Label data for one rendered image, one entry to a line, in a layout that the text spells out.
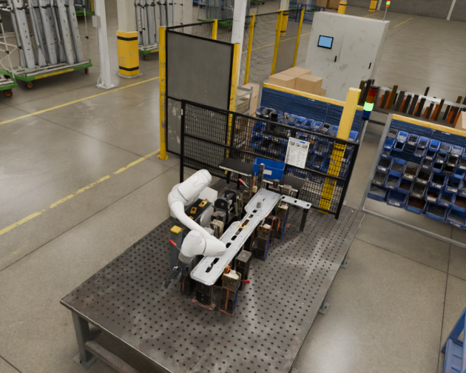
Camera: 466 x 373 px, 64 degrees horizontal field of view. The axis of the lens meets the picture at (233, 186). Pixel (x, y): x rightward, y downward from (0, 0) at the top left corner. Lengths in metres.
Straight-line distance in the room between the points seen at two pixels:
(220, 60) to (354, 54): 4.88
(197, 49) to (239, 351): 3.86
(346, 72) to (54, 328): 7.95
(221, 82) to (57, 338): 3.49
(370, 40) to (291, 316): 7.37
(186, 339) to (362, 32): 7.91
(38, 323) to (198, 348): 1.72
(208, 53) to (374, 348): 3.89
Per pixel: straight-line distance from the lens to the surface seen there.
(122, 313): 2.88
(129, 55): 10.39
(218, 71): 5.17
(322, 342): 3.76
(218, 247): 2.43
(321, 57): 9.66
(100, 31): 9.46
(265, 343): 2.74
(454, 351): 4.02
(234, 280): 2.60
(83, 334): 3.28
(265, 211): 3.35
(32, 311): 4.02
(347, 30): 9.44
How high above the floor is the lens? 2.89
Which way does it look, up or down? 31 degrees down
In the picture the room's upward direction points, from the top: 6 degrees clockwise
